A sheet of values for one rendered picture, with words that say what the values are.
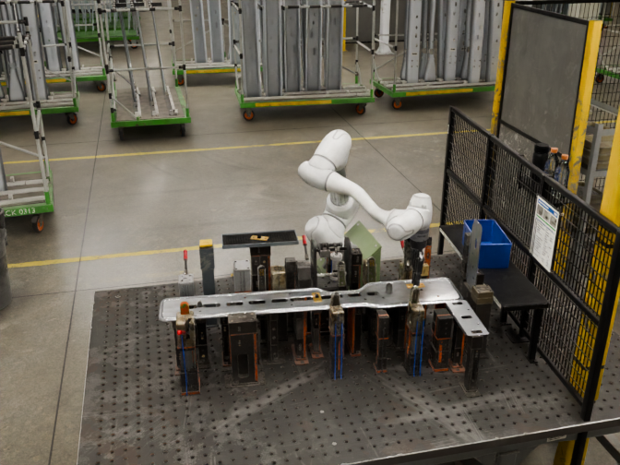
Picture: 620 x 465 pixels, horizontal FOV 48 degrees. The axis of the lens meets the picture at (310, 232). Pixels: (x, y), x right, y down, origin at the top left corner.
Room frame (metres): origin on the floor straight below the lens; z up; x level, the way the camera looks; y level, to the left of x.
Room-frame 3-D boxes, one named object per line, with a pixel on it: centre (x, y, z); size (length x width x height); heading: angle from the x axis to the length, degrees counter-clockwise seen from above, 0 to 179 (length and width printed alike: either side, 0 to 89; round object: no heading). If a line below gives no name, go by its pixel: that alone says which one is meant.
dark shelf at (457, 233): (3.11, -0.89, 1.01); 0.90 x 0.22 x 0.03; 8
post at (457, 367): (2.68, -0.67, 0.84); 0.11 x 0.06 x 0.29; 8
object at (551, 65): (5.15, -1.71, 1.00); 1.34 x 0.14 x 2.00; 13
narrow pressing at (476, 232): (2.88, -0.75, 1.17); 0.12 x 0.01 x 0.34; 8
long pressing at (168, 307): (2.77, -0.01, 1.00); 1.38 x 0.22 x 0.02; 98
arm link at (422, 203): (2.84, -0.48, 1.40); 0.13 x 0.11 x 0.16; 146
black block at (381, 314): (2.65, -0.33, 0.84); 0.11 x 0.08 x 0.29; 8
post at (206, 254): (3.04, 0.50, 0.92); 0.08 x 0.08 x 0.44; 8
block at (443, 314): (2.68, -0.59, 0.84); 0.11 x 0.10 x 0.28; 8
